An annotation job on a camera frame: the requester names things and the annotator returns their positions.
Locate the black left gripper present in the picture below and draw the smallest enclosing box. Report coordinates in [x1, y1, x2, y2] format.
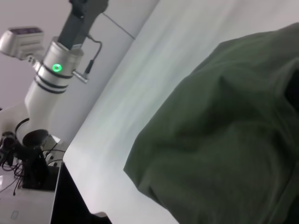
[57, 0, 110, 51]

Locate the dark green FREE t-shirt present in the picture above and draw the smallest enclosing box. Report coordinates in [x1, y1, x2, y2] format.
[122, 22, 299, 224]

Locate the black equipment stand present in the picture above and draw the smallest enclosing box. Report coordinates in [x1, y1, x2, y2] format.
[21, 129, 61, 190]

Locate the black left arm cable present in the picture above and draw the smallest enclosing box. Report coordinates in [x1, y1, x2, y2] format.
[71, 33, 104, 84]

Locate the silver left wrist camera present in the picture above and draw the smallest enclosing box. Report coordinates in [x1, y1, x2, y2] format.
[0, 26, 45, 62]

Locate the black cable bundle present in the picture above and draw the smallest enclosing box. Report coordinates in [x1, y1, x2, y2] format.
[0, 131, 24, 197]

